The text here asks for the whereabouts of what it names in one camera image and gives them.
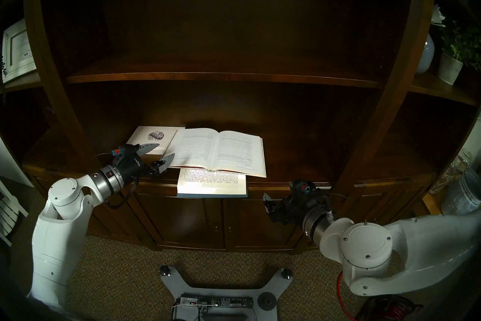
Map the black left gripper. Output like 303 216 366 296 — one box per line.
113 142 176 186

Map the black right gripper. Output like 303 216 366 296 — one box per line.
262 192 328 225

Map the white hardcover book blue spine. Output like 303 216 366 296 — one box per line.
162 128 267 178

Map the white book round illustration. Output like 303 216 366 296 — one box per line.
126 126 186 156

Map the teal cover paperback book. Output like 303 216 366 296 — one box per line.
177 168 248 199

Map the dark wooden bookshelf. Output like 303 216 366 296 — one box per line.
0 0 481 253

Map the white slatted chair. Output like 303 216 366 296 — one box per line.
0 177 30 246

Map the small wooden stool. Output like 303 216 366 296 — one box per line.
423 193 445 216

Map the white framed certificate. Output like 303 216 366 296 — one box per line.
2 19 38 84

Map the clear glass jar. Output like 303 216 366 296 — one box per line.
430 148 474 195

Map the clear plastic jar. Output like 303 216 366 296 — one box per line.
440 169 481 215

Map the white ceramic vase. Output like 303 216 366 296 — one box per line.
416 34 436 74

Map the green plant white pot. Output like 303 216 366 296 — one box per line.
436 21 481 86

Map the white artificial flower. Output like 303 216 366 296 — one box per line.
430 4 446 27

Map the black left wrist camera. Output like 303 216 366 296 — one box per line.
111 144 141 160

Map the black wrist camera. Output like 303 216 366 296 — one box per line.
290 179 321 198
111 144 141 160

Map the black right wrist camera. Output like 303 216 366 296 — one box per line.
290 179 321 198

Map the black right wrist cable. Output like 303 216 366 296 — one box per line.
324 193 354 223

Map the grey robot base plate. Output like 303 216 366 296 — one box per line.
160 265 293 321

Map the red cable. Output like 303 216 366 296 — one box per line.
336 271 414 321

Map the black cable reel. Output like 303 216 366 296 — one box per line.
355 295 423 321

